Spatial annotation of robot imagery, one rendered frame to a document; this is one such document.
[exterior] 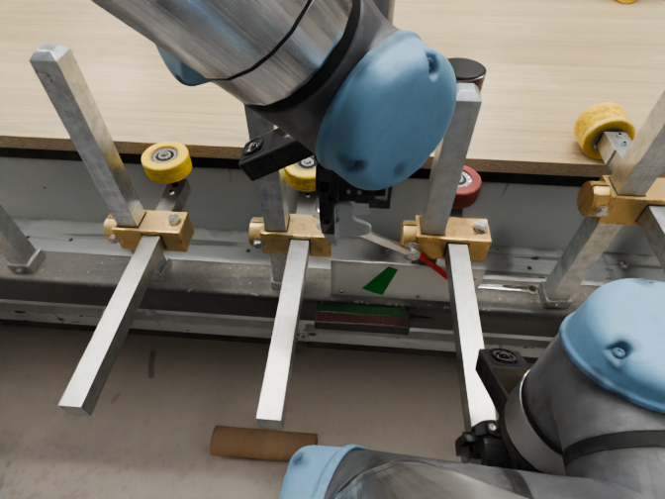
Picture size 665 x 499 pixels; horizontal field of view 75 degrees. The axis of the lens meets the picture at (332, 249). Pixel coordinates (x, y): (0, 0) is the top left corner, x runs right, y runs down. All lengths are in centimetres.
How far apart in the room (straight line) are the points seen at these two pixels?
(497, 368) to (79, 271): 78
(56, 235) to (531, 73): 114
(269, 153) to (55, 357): 145
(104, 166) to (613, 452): 66
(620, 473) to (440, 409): 126
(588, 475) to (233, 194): 84
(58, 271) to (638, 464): 94
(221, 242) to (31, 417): 94
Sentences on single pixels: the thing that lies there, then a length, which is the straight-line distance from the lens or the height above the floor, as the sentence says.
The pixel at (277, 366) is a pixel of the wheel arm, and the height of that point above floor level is 85.
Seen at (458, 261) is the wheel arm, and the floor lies 86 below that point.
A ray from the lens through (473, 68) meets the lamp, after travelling 61.
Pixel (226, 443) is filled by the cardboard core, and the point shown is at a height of 8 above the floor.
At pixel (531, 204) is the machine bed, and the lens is 100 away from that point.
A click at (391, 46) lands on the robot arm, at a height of 129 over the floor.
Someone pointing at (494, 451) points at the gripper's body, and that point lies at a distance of 44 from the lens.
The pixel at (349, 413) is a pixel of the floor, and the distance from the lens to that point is 146.
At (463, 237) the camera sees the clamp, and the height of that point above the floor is 87.
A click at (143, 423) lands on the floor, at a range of 156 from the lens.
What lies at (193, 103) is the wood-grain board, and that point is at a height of 90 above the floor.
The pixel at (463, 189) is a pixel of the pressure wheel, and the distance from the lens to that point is 73.
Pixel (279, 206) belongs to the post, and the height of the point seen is 91.
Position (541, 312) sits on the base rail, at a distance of 88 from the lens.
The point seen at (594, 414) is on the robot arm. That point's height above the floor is 115.
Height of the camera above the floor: 137
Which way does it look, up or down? 49 degrees down
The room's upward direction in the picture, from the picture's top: straight up
